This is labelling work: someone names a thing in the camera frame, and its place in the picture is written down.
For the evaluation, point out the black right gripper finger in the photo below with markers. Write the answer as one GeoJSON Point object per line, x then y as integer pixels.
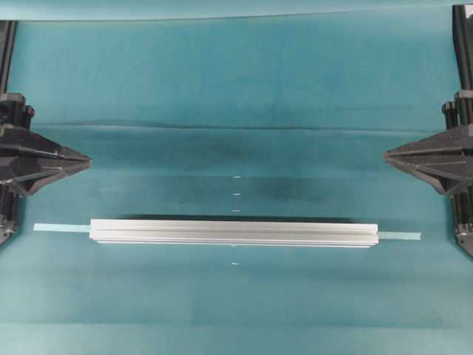
{"type": "Point", "coordinates": [447, 176]}
{"type": "Point", "coordinates": [451, 146]}

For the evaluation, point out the silver aluminium extrusion rail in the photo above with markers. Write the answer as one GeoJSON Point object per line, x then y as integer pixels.
{"type": "Point", "coordinates": [234, 233]}

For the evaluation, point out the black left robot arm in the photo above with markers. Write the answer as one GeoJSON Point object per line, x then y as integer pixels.
{"type": "Point", "coordinates": [14, 112]}

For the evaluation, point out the light blue tape strip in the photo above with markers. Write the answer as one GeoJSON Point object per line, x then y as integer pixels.
{"type": "Point", "coordinates": [69, 228]}

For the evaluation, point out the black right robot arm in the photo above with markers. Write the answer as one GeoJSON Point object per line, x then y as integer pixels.
{"type": "Point", "coordinates": [459, 112]}

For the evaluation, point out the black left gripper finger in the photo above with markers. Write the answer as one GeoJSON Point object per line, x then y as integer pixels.
{"type": "Point", "coordinates": [23, 142]}
{"type": "Point", "coordinates": [26, 177]}

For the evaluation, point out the teal table cloth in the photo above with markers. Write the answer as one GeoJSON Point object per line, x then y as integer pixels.
{"type": "Point", "coordinates": [275, 116]}

